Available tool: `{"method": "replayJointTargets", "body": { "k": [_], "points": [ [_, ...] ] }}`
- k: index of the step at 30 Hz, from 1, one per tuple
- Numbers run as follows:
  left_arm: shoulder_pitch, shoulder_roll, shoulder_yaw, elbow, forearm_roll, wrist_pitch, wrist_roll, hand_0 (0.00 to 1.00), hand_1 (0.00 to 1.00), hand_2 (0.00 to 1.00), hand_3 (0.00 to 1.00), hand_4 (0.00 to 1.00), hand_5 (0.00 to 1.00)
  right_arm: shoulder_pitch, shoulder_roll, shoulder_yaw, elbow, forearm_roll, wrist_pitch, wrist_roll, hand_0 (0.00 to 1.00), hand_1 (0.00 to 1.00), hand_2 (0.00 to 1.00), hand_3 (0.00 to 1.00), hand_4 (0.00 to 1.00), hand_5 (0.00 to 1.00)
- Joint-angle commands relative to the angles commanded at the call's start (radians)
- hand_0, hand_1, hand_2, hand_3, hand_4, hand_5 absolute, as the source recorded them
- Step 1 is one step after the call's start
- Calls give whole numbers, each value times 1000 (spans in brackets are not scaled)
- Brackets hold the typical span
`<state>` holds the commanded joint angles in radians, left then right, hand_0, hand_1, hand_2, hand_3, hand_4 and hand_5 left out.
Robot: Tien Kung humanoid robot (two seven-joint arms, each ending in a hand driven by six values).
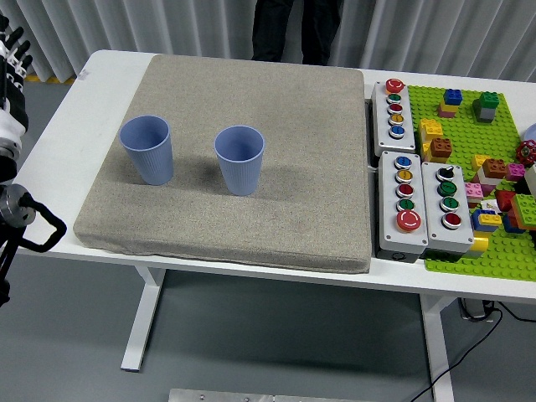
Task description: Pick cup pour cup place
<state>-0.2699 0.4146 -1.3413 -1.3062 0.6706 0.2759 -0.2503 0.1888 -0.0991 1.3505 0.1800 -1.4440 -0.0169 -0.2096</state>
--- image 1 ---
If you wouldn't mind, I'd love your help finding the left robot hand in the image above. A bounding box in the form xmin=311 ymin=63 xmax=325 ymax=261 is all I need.
xmin=0 ymin=14 xmax=33 ymax=143

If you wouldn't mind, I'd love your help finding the yellow floor tape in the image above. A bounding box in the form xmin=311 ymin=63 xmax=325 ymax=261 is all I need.
xmin=31 ymin=74 xmax=77 ymax=85

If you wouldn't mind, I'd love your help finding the red toy brick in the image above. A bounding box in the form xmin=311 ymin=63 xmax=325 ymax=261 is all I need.
xmin=495 ymin=188 xmax=517 ymax=213

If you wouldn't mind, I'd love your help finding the brown toy brick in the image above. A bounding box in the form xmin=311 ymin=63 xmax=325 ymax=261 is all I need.
xmin=430 ymin=137 xmax=453 ymax=159

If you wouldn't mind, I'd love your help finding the magenta toy brick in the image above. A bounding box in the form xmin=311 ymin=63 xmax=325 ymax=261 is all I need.
xmin=505 ymin=162 xmax=527 ymax=182

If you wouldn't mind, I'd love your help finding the red-brown toy brick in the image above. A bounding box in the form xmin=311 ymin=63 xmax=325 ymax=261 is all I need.
xmin=482 ymin=158 xmax=507 ymax=179

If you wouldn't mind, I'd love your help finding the green toy brick baseplate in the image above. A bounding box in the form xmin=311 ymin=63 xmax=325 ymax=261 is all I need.
xmin=405 ymin=85 xmax=536 ymax=282

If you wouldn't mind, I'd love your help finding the large green toy brick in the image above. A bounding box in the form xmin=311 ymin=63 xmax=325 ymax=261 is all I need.
xmin=509 ymin=194 xmax=536 ymax=223

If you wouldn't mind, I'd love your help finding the grey five-button control box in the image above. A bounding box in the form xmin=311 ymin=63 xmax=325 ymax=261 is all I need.
xmin=370 ymin=78 xmax=416 ymax=157
xmin=377 ymin=150 xmax=430 ymax=263

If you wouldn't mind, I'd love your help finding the black floor cable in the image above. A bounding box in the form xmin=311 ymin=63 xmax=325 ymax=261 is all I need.
xmin=496 ymin=301 xmax=536 ymax=323
xmin=401 ymin=308 xmax=503 ymax=402

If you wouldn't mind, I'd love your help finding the grey toy brick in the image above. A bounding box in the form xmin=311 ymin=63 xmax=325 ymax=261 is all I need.
xmin=472 ymin=99 xmax=496 ymax=124

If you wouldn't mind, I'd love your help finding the white toy brick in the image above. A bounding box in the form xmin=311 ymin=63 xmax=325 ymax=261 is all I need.
xmin=478 ymin=169 xmax=503 ymax=188

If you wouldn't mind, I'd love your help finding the person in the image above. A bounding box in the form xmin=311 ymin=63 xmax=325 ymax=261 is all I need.
xmin=250 ymin=0 xmax=345 ymax=67

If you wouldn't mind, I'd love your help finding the white table leg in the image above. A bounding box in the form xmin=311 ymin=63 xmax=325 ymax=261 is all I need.
xmin=120 ymin=265 xmax=168 ymax=373
xmin=420 ymin=295 xmax=461 ymax=402

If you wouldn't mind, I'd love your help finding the blue ribbed plastic cup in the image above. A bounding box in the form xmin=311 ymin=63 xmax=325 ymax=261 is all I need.
xmin=119 ymin=115 xmax=174 ymax=187
xmin=214 ymin=124 xmax=266 ymax=197

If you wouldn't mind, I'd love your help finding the red valve handwheel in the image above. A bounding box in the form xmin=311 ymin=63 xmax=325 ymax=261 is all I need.
xmin=515 ymin=141 xmax=536 ymax=167

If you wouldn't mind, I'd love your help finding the grey control box with switch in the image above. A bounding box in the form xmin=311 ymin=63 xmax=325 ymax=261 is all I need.
xmin=420 ymin=161 xmax=476 ymax=256

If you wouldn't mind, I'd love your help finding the white pleated curtain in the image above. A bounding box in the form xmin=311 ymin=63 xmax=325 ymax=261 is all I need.
xmin=0 ymin=0 xmax=536 ymax=84

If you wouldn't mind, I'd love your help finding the yellow round toy brick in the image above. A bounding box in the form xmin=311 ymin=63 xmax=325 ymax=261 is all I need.
xmin=465 ymin=234 xmax=490 ymax=260

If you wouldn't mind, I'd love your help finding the grey-brown foam mat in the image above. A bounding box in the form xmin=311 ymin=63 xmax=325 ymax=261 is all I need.
xmin=73 ymin=53 xmax=374 ymax=276

